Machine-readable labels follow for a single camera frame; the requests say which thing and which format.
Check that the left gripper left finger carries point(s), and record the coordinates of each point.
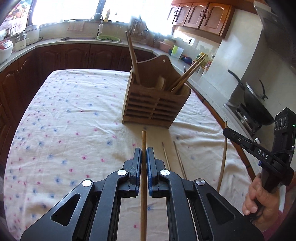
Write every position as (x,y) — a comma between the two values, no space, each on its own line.
(91,210)

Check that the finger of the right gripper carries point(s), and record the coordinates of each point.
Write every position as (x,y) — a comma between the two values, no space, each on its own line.
(250,146)

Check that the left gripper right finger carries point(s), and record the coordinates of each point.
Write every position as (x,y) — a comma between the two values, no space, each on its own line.
(195,210)

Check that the wooden chopstick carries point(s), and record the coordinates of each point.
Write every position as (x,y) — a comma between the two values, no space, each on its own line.
(143,190)
(132,55)
(222,165)
(183,78)

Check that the steel chopstick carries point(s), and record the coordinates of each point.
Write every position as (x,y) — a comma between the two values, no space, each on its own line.
(166,157)
(180,161)

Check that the person's right hand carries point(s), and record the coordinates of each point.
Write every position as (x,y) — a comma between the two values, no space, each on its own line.
(270,202)

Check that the gas stove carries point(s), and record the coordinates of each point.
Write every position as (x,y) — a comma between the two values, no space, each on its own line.
(245,121)

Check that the black wok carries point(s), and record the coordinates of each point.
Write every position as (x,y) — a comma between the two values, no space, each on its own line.
(255,108)

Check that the floral white tablecloth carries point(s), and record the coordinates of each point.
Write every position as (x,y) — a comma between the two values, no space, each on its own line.
(73,130)

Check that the yellow oil bottle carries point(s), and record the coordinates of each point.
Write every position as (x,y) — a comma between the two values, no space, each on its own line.
(201,57)

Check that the wooden utensil holder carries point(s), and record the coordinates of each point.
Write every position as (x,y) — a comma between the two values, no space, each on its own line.
(148,98)

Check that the upper wooden cabinets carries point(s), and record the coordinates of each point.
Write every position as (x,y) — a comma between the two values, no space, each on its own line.
(208,16)

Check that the steel range hood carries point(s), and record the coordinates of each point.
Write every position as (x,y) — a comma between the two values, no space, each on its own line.
(276,34)

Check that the dish rack with boards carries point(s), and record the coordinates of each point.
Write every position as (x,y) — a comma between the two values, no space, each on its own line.
(138,29)

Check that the green colander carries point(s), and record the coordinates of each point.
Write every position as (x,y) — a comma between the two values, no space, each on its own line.
(108,38)

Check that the yellow detergent bottle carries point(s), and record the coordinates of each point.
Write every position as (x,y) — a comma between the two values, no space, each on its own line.
(107,16)

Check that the white red rice cooker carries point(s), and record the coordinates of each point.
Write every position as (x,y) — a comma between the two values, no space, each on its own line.
(6,47)

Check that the white slow cooker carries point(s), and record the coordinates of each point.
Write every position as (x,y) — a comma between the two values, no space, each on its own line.
(32,32)

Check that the chrome sink faucet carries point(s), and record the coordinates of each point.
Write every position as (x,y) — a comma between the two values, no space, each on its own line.
(99,18)

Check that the tropical fruit poster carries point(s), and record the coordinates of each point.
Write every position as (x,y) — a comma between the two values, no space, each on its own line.
(16,19)

